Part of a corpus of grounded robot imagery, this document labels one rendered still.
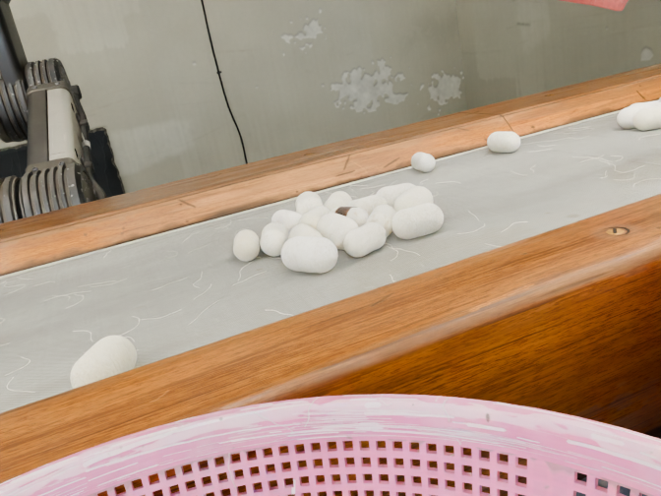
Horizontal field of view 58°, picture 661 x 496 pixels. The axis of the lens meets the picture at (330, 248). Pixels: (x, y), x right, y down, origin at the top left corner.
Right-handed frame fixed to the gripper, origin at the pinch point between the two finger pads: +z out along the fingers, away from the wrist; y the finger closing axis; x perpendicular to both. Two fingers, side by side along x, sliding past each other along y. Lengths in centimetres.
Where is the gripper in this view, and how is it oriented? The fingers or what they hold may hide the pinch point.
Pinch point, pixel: (618, 0)
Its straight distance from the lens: 73.7
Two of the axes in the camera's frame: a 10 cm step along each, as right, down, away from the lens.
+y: 9.2, -2.6, 2.9
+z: 3.8, 7.8, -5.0
